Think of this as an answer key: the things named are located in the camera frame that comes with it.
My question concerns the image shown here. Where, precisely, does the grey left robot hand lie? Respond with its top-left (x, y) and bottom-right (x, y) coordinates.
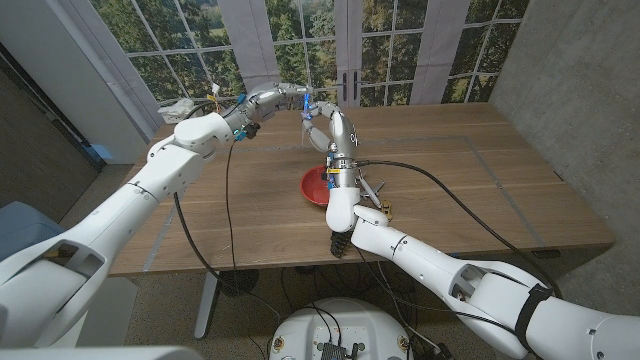
top-left (243, 82), bottom-right (314, 125)

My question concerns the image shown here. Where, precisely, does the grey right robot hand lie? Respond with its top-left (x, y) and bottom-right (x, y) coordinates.
top-left (299, 101), bottom-right (361, 174)

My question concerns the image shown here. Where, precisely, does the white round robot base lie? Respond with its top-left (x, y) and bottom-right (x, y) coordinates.
top-left (268, 298), bottom-right (412, 360)

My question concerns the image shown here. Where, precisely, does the red bowl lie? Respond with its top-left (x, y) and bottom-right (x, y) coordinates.
top-left (299, 165), bottom-right (334, 207)

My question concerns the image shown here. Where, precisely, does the white toy airplane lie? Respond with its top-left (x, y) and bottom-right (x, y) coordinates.
top-left (357, 172), bottom-right (386, 209)

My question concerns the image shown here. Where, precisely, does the printed window backdrop cloth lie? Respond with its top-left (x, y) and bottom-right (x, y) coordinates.
top-left (67, 0), bottom-right (531, 114)

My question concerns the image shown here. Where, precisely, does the black hair claw clip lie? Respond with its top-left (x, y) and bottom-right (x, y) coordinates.
top-left (329, 230), bottom-right (354, 259)

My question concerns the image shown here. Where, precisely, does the black ribbed round disc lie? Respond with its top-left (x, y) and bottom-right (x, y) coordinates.
top-left (219, 268), bottom-right (261, 297)

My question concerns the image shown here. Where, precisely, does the white table leg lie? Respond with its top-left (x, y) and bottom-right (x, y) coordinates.
top-left (193, 269), bottom-right (221, 341)

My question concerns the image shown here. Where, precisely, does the blue plastic bin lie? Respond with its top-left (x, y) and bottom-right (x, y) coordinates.
top-left (0, 201), bottom-right (67, 261)

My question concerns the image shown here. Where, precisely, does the white robot torso rim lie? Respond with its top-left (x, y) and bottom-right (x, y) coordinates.
top-left (0, 345), bottom-right (204, 360)

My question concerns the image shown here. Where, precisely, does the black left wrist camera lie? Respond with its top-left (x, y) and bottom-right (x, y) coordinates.
top-left (234, 122), bottom-right (262, 143)

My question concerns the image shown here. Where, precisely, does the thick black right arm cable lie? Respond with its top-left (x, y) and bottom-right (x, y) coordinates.
top-left (357, 159), bottom-right (565, 300)

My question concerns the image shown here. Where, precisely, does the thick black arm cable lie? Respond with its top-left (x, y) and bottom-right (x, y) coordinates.
top-left (357, 159), bottom-right (565, 300)
top-left (172, 98), bottom-right (225, 276)

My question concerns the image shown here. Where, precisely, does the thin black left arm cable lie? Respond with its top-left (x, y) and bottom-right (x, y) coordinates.
top-left (224, 141), bottom-right (239, 301)

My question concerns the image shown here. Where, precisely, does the black floor cable tangle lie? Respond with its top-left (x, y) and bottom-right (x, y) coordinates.
top-left (279, 259), bottom-right (451, 360)

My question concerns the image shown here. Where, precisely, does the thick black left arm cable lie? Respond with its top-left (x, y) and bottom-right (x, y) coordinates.
top-left (172, 98), bottom-right (225, 276)

